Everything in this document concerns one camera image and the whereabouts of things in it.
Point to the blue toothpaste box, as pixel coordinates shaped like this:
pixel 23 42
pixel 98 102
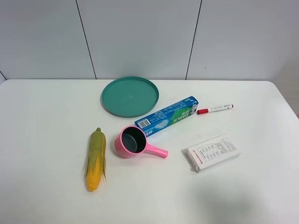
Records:
pixel 168 116

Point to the red capped white marker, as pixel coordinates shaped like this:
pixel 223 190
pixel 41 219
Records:
pixel 215 109

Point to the toy corn cob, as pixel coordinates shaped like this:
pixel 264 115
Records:
pixel 96 160

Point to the white paper box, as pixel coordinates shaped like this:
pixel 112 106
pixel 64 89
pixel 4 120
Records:
pixel 212 152

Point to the pink cup with handle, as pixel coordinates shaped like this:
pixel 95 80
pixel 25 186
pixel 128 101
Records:
pixel 132 141

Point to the teal round plate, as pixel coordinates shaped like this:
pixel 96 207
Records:
pixel 129 97

